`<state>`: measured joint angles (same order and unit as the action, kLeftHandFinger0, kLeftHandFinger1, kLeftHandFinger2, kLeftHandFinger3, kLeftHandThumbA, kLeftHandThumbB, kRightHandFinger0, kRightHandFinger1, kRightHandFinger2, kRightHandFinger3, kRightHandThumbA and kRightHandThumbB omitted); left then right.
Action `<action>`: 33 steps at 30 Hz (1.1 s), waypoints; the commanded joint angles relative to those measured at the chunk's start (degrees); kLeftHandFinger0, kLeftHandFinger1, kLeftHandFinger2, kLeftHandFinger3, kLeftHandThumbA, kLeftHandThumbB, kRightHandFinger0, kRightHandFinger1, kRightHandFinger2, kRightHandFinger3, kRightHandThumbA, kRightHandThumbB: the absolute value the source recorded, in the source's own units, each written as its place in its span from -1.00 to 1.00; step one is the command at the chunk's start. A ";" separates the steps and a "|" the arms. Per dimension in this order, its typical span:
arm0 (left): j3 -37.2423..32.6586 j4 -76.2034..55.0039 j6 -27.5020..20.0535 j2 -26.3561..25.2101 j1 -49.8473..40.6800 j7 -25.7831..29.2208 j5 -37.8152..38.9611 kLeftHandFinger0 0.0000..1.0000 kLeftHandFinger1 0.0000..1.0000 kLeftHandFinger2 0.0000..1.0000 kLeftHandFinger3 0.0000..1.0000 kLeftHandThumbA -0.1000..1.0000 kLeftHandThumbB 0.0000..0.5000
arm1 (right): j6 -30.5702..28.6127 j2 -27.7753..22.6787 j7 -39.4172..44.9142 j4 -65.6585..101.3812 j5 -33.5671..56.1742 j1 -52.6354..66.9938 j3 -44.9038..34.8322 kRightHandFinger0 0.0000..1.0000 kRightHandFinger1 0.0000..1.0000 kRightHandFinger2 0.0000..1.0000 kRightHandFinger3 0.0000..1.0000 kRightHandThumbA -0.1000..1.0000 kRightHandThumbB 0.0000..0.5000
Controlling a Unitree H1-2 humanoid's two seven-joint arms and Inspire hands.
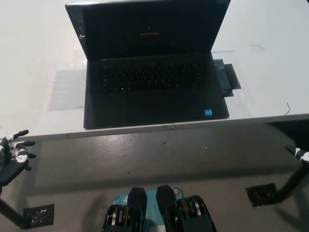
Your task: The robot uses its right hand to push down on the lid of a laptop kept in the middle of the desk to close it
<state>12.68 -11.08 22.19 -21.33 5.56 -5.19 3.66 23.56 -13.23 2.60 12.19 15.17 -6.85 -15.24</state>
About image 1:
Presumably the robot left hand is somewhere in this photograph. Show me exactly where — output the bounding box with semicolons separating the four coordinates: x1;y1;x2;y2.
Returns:
0;130;37;187

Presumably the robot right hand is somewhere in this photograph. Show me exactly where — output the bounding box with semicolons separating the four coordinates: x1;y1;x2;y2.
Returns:
285;145;309;165

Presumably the black laptop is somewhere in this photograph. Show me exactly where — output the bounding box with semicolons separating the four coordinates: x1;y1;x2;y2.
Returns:
65;0;232;130

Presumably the black table leg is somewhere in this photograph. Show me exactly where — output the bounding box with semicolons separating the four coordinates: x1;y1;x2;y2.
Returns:
0;196;28;230
277;163;309;205

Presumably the black glossy tape patch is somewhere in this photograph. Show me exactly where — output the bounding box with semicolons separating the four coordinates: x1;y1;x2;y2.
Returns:
213;58;242;98

